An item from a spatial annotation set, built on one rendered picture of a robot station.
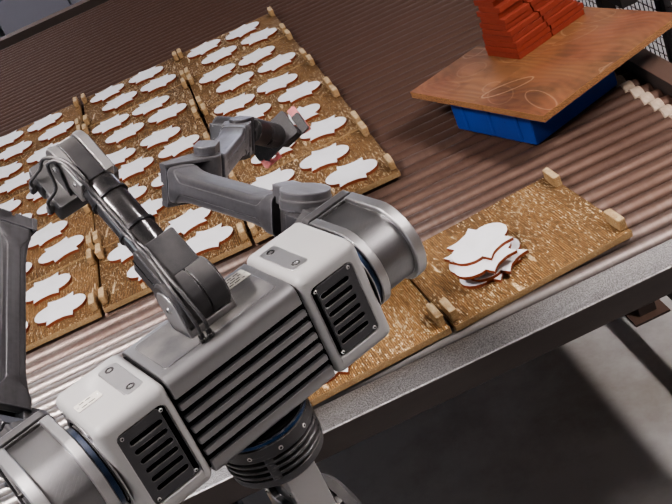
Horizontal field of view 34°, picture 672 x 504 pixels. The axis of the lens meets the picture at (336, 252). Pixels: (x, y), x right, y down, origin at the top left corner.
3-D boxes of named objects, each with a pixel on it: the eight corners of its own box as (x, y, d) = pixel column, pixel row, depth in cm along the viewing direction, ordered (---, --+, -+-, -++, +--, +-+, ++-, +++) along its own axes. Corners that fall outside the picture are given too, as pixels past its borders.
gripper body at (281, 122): (254, 141, 253) (237, 137, 246) (285, 111, 250) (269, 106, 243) (269, 162, 251) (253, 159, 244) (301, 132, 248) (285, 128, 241)
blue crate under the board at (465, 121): (621, 84, 281) (611, 48, 276) (537, 147, 269) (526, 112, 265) (535, 72, 306) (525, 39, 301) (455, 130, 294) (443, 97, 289)
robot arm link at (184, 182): (147, 210, 195) (143, 154, 193) (212, 198, 204) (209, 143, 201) (302, 264, 162) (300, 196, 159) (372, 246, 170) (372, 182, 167)
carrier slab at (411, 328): (452, 333, 220) (450, 327, 219) (267, 430, 216) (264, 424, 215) (392, 263, 250) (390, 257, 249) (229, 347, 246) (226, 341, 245)
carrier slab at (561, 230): (633, 236, 224) (632, 230, 223) (457, 332, 219) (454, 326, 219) (550, 180, 255) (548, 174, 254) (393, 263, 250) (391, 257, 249)
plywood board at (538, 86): (682, 19, 275) (680, 12, 274) (544, 122, 256) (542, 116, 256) (539, 9, 315) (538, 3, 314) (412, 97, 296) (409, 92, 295)
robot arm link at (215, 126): (242, 161, 234) (240, 120, 232) (196, 157, 239) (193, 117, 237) (270, 150, 244) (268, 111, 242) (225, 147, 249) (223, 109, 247)
